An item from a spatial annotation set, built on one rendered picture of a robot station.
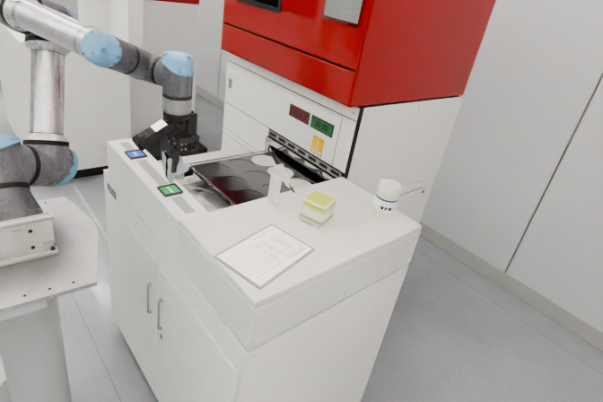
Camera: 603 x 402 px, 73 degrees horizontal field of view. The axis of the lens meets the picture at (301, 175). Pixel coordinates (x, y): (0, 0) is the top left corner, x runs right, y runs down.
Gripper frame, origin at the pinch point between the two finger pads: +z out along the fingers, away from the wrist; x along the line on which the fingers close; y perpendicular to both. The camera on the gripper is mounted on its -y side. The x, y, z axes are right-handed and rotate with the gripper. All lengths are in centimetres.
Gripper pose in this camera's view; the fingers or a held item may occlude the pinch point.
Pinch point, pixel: (168, 179)
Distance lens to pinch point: 122.0
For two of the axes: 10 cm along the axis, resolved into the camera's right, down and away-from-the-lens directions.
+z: -1.6, 8.8, 4.4
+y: 7.5, -1.8, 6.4
